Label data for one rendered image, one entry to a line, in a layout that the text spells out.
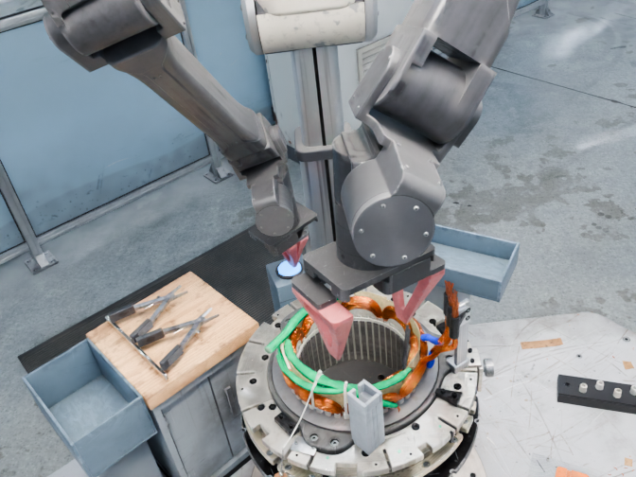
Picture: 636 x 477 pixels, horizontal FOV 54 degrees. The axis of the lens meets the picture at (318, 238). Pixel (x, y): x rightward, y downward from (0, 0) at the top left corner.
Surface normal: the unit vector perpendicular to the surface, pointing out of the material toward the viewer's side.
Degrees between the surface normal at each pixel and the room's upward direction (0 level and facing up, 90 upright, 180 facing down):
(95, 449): 90
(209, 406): 90
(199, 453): 90
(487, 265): 0
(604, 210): 0
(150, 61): 127
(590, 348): 0
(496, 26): 75
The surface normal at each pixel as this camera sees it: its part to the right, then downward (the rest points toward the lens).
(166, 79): 0.28, 0.93
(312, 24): 0.08, 0.73
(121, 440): 0.68, 0.39
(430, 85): 0.27, 0.25
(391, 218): 0.11, 0.54
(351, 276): -0.05, -0.84
